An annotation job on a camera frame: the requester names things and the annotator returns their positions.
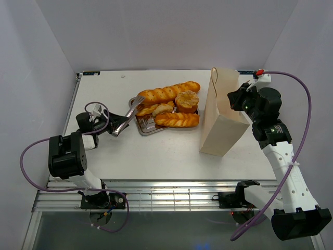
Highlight twisted fake bread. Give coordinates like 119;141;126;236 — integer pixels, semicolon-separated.
136;101;175;117
154;112;200;128

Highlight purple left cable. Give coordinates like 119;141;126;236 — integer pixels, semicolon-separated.
20;101;130;233

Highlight aluminium frame rail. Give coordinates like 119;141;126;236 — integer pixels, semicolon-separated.
33;180;237;212

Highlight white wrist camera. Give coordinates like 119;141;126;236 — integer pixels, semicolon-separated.
92;104;103;117
246;69;272;92

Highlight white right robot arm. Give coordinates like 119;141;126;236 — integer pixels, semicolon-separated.
227;83;332;241

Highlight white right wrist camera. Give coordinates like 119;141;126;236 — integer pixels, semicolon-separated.
246;69;272;92

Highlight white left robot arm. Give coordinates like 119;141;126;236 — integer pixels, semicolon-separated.
48;110;128;209

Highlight round sesame fake bread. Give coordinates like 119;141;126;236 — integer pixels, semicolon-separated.
174;90;199;114

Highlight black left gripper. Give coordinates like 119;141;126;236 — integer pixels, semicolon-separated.
92;109;129;135

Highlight long fake baguette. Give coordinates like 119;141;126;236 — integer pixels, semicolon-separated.
139;81;201;105

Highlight twisted fake bread middle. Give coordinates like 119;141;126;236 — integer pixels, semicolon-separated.
136;101;175;117

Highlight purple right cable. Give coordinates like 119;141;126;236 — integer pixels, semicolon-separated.
230;70;312;242

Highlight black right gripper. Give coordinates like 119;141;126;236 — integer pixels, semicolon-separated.
227;83;261;123

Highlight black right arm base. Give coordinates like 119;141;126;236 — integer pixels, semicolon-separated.
212;192;248;209

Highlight twisted fake bread front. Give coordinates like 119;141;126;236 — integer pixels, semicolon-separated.
154;112;200;128

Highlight cream paper bag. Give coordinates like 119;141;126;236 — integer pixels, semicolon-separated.
199;67;249;157

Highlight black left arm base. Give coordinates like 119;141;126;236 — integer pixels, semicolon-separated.
80;192;126;209

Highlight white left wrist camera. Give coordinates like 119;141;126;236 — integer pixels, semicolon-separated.
92;104;103;117

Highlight pale shell fake bread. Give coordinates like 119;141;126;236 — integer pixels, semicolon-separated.
152;104;174;117

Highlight silver metal tray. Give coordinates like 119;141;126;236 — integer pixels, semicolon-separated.
128;96;200;136

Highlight purple cable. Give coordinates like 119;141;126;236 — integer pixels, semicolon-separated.
20;101;130;233
230;70;312;242

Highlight silver metal tongs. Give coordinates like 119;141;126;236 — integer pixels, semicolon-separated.
113;95;145;137

